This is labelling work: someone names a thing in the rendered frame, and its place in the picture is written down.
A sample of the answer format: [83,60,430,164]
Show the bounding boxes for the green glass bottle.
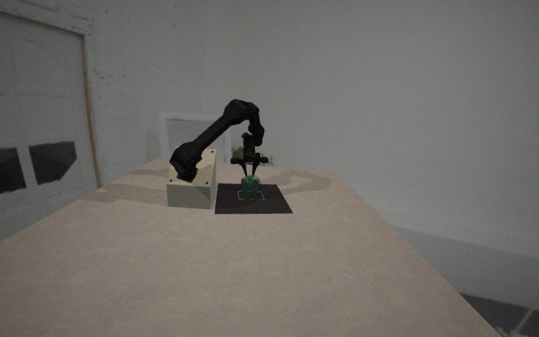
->
[241,175,262,199]

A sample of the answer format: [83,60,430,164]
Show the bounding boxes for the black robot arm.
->
[169,99,265,183]

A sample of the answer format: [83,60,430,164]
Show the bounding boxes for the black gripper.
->
[230,147,268,176]

